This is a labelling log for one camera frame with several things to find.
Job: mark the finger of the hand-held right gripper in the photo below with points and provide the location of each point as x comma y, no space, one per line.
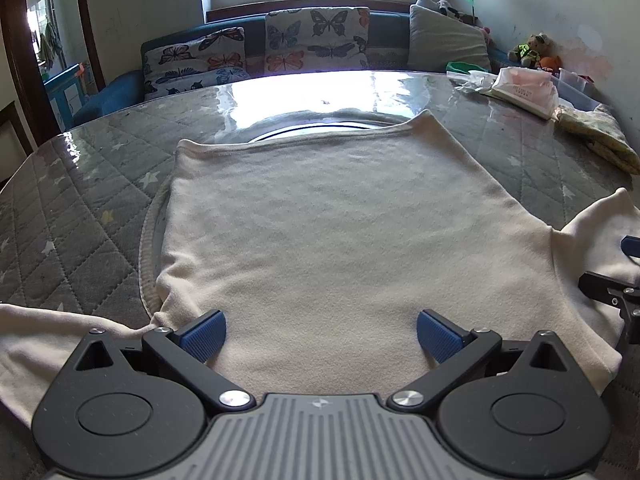
632,249
607,287

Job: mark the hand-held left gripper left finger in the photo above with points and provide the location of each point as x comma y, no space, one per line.
205,335

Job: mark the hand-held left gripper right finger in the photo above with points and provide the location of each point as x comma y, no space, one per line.
440,335

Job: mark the cream shirt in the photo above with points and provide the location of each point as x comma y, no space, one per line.
325,235

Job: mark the hanging clothes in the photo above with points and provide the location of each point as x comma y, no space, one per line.
47,45

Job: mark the yellow floral folded cloth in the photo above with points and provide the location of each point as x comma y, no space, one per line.
600,135

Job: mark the clear plastic storage box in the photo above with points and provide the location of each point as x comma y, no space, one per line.
575,90

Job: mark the pink and white plastic bag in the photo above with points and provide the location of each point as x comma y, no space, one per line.
525,90

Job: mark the orange plush toy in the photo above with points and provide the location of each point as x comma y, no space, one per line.
550,63

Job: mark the brown teddy bear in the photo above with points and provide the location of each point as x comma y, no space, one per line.
532,50

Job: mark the crumpled clear plastic bag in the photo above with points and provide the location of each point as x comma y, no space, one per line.
475,82

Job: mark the round black hotplate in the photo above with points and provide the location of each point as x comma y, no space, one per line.
320,130

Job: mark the green bowl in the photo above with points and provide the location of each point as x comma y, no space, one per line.
460,66

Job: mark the blue sofa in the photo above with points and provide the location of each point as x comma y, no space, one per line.
107,95

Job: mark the blue cabinet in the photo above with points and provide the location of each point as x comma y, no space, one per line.
62,95

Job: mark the grey pillow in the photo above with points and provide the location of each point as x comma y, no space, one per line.
445,40

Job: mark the black and white plush toy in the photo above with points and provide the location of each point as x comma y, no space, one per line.
447,9

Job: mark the large butterfly print cushion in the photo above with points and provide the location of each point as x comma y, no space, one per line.
320,40

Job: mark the wooden door frame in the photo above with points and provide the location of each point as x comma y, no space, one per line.
25,85

